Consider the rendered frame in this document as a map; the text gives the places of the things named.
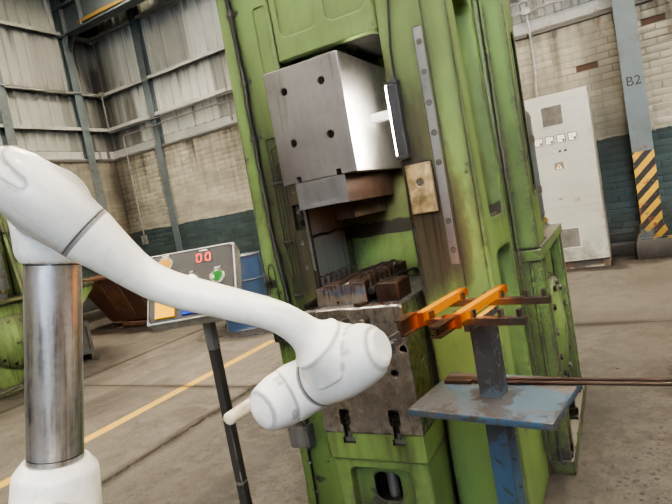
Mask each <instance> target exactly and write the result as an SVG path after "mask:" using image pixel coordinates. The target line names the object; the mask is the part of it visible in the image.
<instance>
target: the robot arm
mask: <svg viewBox="0 0 672 504"><path fill-rule="evenodd" d="M0 213H1V214H2V215H3V216H4V217H5V218H6V219H7V222H8V226H9V230H10V235H11V241H12V247H13V253H14V256H15V258H16V259H17V261H18V262H19V263H21V264H23V327H24V396H25V460H24V461H23V462H22V463H21V464H20V465H19V466H18V468H17V469H16V470H15V472H14V473H13V474H12V476H11V479H10V488H9V501H8V504H102V490H101V477H100V466H99V461H98V460H97V459H96V457H95V456H94V455H92V454H91V453H90V452H89V451H88V450H86V449H84V381H83V302H82V266H84V267H86V268H88V269H90V270H92V271H94V272H96V273H98V274H100V275H102V276H104V277H106V278H108V279H110V280H111V281H113V282H115V283H117V284H119V285H120V286H122V287H124V288H126V289H128V290H130V291H132V292H134V293H136V294H138V295H140V296H142V297H144V298H147V299H149V300H151V301H154V302H157V303H160V304H162V305H166V306H169V307H172V308H176V309H180V310H185V311H189V312H193V313H198V314H202V315H207V316H211V317H215V318H220V319H224V320H229V321H233V322H238V323H242V324H246V325H251V326H255V327H259V328H262V329H265V330H268V331H270V332H273V333H275V334H277V335H279V336H280V337H282V338H283V339H285V340H286V341H287V342H288V343H289V344H290V345H291V346H292V347H293V349H294V350H295V353H296V360H294V361H291V362H289V363H287V364H285V365H283V366H281V367H279V368H278V369H277V370H276V371H274V372H272V373H271V374H269V375H268V376H266V377H265V378H264V379H263V380H262V381H261V382H260V383H259V384H258V385H257V386H256V387H255V388H254V390H253V391H252V393H251V394H250V398H249V404H250V409H251V412H252V414H253V417H254V418H255V420H256V421H257V422H258V424H259V425H260V426H261V427H263V428H264V429H266V430H278V429H283V428H287V427H290V426H292V425H294V424H296V423H298V422H300V421H303V420H306V419H307V418H309V417H311V416H312V415H314V414H315V413H317V412H318V411H320V410H322V409H323V408H325V407H327V406H329V405H331V404H333V403H337V402H342V401H344V400H347V399H349V398H352V397H354V396H356V395H358V394H360V393H361V392H363V391H365V390H366V389H368V388H370V387H371V386H373V385H374V384H375V383H376V382H378V381H379V380H380V379H381V378H382V377H383V376H384V374H385V373H386V372H387V369H388V366H389V364H390V361H391V357H392V355H393V354H395V353H396V348H395V347H397V346H398V345H400V344H401V343H402V340H401V334H400V331H397V332H395V333H393V334H392V335H390V336H388V337H387V336H386V335H385V333H384V332H383V331H381V330H380V329H379V328H378V327H376V326H374V325H370V324H363V323H357V324H354V325H352V324H349V323H342V322H339V321H336V320H335V319H333V318H329V319H326V320H319V319H316V318H314V317H312V316H311V315H309V314H307V313H305V312H304V311H302V310H300V309H298V308H296V307H294V306H292V305H290V304H288V303H285V302H283V301H280V300H277V299H274V298H271V297H267V296H264V295H260V294H256V293H253V292H249V291H245V290H241V289H238V288H234V287H230V286H226V285H222V284H219V283H215V282H211V281H207V280H203V279H200V278H196V277H192V276H189V275H185V274H182V273H179V272H176V271H174V270H171V269H169V268H167V267H165V266H163V265H161V264H159V263H158V262H156V261H155V260H153V259H152V258H151V257H150V256H148V255H147V254H146V253H145V252H144V251H143V250H142V249H141V248H140V247H139V246H138V245H137V244H136V243H135V242H134V241H133V240H132V239H131V238H130V236H129V235H128V234H127V233H126V232H125V231H124V230H123V229H122V228H121V227H120V225H119V224H118V223H117V222H116V221H115V220H114V218H113V217H112V216H111V215H110V214H109V213H108V212H107V211H106V210H105V209H104V208H103V207H102V206H101V205H100V204H98V203H97V202H96V201H95V200H94V199H93V198H92V197H91V194H90V192H89V190H88V188H87V187H86V185H85V184H84V182H83V181H82V180H81V179H80V178H79V177H77V176H76V175H75V174H74V173H72V172H70V171H69V170H67V169H64V168H62V167H60V166H57V165H55V164H53V163H51V162H49V161H46V160H45V159H43V158H42V157H40V156H38V155H37V154H34V153H32V152H30V151H27V150H24V149H21V148H17V147H13V146H8V147H3V146H2V147H0Z"/></svg>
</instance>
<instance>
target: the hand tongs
mask: <svg viewBox="0 0 672 504"><path fill-rule="evenodd" d="M506 379H507V384H533V385H611V386H672V378H671V377H506ZM472 382H473V383H475V384H478V378H477V377H474V376H447V377H446V379H445V380H444V384H472Z"/></svg>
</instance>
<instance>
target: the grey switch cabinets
mask: <svg viewBox="0 0 672 504"><path fill-rule="evenodd" d="M524 105H525V110H526V111H527V112H528V113H529V114H530V116H531V124H532V130H533V136H534V138H535V143H534V144H535V151H536V157H537V164H538V171H539V177H540V184H541V186H542V191H543V192H542V197H543V204H544V211H545V217H547V218H548V222H547V224H548V223H549V224H557V223H561V227H562V232H561V238H562V245H563V252H564V259H565V266H566V270H567V269H578V268H589V267H600V266H611V259H612V253H611V243H610V236H609V229H608V222H607V214H606V207H605V200H604V193H603V186H602V179H601V171H600V164H599V157H598V150H597V143H596V136H595V128H594V121H593V114H592V107H591V100H590V93H589V89H588V87H587V86H582V87H578V88H574V89H570V90H566V91H562V92H558V93H554V94H550V95H546V96H542V97H538V98H533V99H529V100H525V101H524Z"/></svg>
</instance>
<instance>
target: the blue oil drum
mask: <svg viewBox="0 0 672 504"><path fill-rule="evenodd" d="M240 264H241V279H242V290H245V291H249V292H253V293H256V294H260V295H264V296H267V297H268V293H267V288H266V285H265V278H264V276H265V274H264V273H263V267H262V262H261V257H260V251H255V252H248V253H242V254H240ZM226 324H227V331H228V332H243V331H249V330H254V329H257V328H259V327H255V326H251V325H246V324H242V323H238V322H233V321H229V320H226Z"/></svg>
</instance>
